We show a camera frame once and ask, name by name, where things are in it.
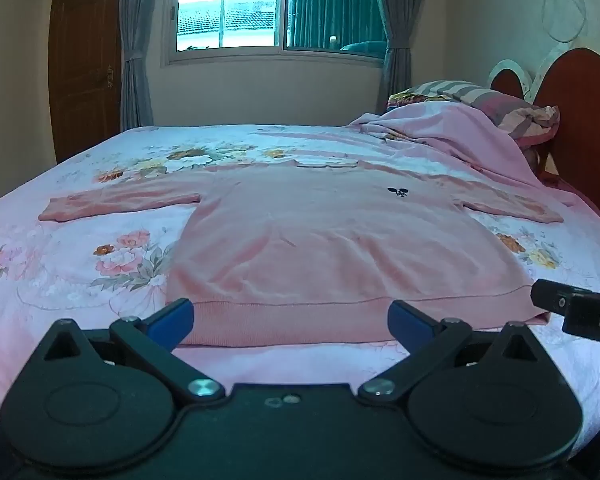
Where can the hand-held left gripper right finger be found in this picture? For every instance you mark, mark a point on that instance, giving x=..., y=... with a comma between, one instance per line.
x=409, y=325

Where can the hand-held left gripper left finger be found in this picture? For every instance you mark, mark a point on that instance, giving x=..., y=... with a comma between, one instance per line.
x=172, y=324

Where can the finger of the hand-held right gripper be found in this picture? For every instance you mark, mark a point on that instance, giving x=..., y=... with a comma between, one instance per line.
x=550, y=296

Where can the pink sweater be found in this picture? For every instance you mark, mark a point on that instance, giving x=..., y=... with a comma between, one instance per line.
x=330, y=240

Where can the bed with floral sheet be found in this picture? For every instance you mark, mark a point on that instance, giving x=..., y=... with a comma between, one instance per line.
x=75, y=270

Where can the pink blanket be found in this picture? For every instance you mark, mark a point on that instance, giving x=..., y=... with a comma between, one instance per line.
x=455, y=132

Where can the striped pillow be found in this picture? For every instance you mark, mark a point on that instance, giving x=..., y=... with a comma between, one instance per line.
x=502, y=105

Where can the yellow floral pillow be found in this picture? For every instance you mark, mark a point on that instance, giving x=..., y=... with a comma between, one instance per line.
x=410, y=96

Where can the wooden door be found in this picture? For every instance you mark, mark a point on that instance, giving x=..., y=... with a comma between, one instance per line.
x=82, y=60

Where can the grey curtain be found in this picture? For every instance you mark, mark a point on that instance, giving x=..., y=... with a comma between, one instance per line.
x=400, y=35
x=137, y=45

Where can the window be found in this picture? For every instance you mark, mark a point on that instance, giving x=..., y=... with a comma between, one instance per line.
x=230, y=10

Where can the teal curtain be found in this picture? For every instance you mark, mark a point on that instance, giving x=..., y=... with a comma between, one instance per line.
x=335, y=5

